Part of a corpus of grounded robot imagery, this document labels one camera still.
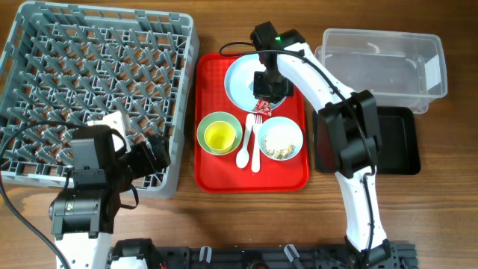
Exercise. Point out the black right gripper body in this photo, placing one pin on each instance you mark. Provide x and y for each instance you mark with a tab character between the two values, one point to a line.
269	85

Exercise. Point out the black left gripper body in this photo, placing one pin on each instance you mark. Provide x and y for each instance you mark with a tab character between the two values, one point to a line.
139	163

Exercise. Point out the red snack wrapper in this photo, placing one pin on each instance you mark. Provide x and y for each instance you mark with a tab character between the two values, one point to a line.
262	107

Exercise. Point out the light blue plate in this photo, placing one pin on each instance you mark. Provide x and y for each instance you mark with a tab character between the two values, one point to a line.
238	81

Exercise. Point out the light blue bowl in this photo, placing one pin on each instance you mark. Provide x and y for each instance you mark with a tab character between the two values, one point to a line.
280	138

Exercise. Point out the light green bowl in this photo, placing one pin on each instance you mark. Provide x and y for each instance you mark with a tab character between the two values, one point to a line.
218	116

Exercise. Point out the yellow plastic cup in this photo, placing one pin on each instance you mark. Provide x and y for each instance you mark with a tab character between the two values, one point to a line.
220	137

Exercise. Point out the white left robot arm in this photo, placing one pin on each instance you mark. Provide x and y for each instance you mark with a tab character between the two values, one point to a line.
83	216

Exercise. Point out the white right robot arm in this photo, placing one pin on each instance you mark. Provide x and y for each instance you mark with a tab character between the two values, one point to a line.
289	56

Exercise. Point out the grey plastic dishwasher rack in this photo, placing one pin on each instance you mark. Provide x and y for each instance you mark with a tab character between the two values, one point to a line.
67	63

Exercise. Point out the black waste tray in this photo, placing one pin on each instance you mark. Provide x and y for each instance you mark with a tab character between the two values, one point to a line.
397	142

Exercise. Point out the white plastic fork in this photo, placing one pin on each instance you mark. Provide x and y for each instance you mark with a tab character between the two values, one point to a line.
255	165

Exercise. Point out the red plastic tray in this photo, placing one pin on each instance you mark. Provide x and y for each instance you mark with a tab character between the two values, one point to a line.
219	173

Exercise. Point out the white plastic spoon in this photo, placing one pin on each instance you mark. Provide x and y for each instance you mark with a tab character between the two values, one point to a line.
242	157

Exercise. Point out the clear plastic bin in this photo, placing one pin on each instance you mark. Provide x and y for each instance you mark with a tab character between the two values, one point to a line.
400	69

